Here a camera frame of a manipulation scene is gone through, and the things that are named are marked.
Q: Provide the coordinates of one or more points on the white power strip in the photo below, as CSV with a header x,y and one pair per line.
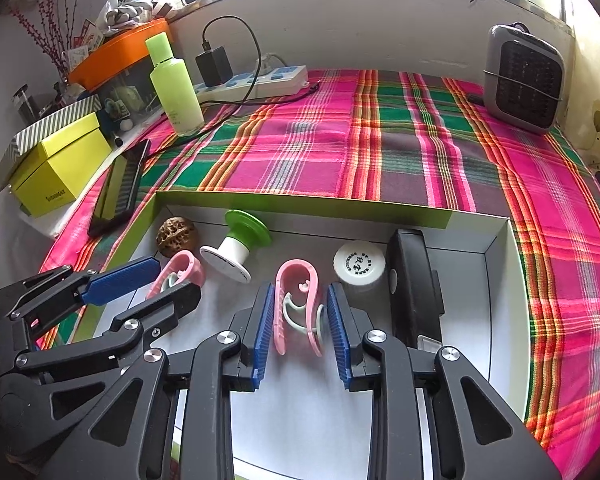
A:
x,y
280,80

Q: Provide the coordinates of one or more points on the black charger plug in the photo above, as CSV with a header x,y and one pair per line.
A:
x,y
214,67

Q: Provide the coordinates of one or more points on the black rectangular device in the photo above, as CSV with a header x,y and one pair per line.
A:
x,y
412,285

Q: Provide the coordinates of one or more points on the light green plastic bottle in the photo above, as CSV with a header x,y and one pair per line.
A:
x,y
177,95

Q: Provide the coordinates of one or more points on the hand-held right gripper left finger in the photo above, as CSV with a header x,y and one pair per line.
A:
x,y
264,335

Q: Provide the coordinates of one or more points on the grey space heater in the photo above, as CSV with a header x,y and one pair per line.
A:
x,y
522,80

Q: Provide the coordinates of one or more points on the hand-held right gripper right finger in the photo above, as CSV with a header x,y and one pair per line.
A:
x,y
337,335

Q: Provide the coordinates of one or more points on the red decorative branches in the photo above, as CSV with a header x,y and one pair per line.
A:
x,y
50,35

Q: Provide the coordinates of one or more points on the green white cardboard box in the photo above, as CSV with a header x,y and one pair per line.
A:
x,y
465,310

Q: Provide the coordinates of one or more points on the large brown walnut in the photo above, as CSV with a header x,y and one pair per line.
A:
x,y
177,237

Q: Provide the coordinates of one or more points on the yellow cardboard box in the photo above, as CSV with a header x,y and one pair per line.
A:
x,y
60,175

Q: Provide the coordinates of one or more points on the clear glass tank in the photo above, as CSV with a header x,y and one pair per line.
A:
x,y
130,95

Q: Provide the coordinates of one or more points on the white plastic bag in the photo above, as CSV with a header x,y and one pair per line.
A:
x,y
130,10

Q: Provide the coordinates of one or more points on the dark glass jar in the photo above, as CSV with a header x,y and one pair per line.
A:
x,y
24,105

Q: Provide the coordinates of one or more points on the orange plastic tray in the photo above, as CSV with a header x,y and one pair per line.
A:
x,y
120,50

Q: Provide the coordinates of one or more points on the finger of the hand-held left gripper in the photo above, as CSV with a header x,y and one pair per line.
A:
x,y
120,280
175,302

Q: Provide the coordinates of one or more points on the green white striped box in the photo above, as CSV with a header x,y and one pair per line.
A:
x,y
55,122

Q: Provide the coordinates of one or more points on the pink green plaid tablecloth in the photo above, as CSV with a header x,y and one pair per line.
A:
x,y
405,135

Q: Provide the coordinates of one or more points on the white bottle cap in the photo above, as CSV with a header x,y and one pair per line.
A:
x,y
357,262

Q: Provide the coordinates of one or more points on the pink clip with mint pads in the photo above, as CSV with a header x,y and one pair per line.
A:
x,y
282,310
190,265

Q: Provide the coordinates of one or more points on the black smartphone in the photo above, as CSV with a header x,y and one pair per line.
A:
x,y
122,185

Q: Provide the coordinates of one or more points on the green white suction cup gadget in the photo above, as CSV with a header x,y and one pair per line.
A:
x,y
230,255

